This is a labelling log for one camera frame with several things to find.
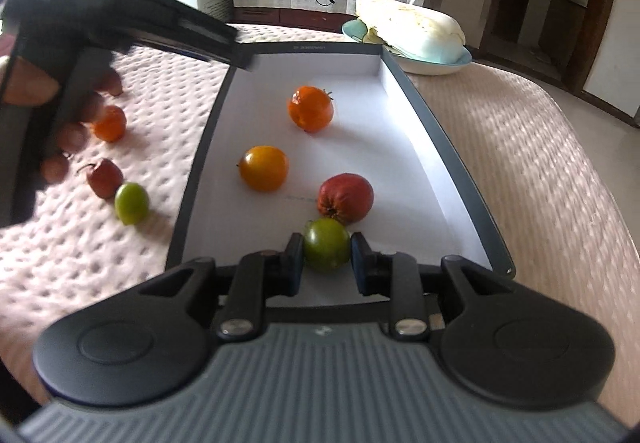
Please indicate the dark wooden cabinet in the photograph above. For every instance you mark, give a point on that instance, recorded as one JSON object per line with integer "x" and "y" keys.
{"x": 280, "y": 17}

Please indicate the light blue plate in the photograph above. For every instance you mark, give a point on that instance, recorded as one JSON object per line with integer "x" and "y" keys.
{"x": 435, "y": 65}

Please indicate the small red fruit with stem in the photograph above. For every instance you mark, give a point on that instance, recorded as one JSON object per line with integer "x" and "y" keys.
{"x": 105, "y": 179}

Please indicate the large red fruit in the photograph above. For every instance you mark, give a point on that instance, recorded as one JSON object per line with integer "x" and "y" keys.
{"x": 346, "y": 198}

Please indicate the pink quilted bed cover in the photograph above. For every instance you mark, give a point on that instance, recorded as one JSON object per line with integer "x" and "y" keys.
{"x": 525, "y": 173}

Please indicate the napa cabbage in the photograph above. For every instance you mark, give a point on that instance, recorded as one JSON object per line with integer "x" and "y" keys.
{"x": 415, "y": 25}

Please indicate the orange tomato in tray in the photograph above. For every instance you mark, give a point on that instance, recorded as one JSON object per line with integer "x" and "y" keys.
{"x": 310, "y": 109}

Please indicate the dark green round fruit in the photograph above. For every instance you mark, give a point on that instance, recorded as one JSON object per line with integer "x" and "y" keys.
{"x": 326, "y": 245}

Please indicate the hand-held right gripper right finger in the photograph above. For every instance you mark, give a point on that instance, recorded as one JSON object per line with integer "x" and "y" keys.
{"x": 357, "y": 265}

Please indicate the light green round fruit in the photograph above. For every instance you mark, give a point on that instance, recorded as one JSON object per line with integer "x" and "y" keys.
{"x": 132, "y": 203}

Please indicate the grey cardboard box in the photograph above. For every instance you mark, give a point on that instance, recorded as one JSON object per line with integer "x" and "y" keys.
{"x": 400, "y": 148}

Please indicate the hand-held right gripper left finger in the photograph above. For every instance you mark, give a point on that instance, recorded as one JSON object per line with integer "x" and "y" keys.
{"x": 295, "y": 265}

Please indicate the yellow orange tomato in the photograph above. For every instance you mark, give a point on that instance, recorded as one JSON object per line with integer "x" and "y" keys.
{"x": 263, "y": 169}

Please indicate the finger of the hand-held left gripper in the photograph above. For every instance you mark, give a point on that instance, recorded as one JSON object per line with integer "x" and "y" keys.
{"x": 180, "y": 20}

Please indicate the person's left hand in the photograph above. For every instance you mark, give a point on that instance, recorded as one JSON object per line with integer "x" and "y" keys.
{"x": 25, "y": 83}

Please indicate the small orange fruit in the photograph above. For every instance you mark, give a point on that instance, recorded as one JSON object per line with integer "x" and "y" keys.
{"x": 110, "y": 124}

